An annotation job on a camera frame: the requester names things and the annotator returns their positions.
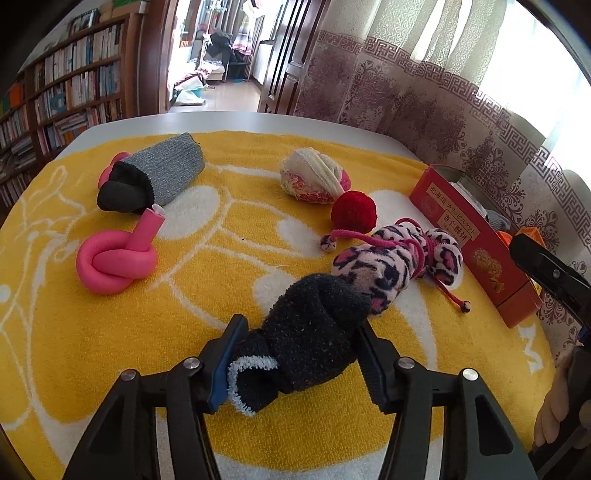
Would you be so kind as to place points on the red cardboard box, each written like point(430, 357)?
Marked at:
point(485, 263)

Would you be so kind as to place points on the dark wooden door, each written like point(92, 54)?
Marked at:
point(286, 60)

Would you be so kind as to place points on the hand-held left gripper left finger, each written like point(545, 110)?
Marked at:
point(221, 369)

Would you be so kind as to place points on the red fuzzy ball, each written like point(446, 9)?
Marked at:
point(353, 210)

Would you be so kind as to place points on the striped hanging garment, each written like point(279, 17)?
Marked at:
point(242, 37)

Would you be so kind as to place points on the wooden bookshelf with books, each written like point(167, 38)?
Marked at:
point(69, 92)

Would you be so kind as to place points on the white plastic bag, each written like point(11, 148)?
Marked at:
point(189, 97)

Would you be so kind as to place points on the cream and pink sock ball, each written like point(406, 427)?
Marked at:
point(309, 175)

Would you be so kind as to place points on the knotted pink foam tube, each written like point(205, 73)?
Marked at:
point(115, 267)

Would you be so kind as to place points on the patterned purple curtain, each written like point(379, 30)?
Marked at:
point(392, 69)

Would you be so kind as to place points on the wooden door frame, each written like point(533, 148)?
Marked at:
point(157, 60)

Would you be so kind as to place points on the person's right hand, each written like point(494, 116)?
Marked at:
point(551, 413)

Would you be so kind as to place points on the grey and black rolled sock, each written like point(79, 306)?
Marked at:
point(171, 166)

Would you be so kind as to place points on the black fuzzy sock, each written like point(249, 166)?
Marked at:
point(314, 332)

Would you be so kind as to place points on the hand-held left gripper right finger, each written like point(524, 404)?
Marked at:
point(375, 376)

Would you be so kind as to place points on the dark clothes pile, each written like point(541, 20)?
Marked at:
point(221, 44)

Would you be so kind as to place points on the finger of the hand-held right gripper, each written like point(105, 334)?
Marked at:
point(545, 267)

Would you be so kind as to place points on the large leopard print sock bundle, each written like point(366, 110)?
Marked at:
point(383, 267)

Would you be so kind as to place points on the grey knit sock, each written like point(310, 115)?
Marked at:
point(498, 220)

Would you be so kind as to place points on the yellow and white towel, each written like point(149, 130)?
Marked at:
point(184, 286)

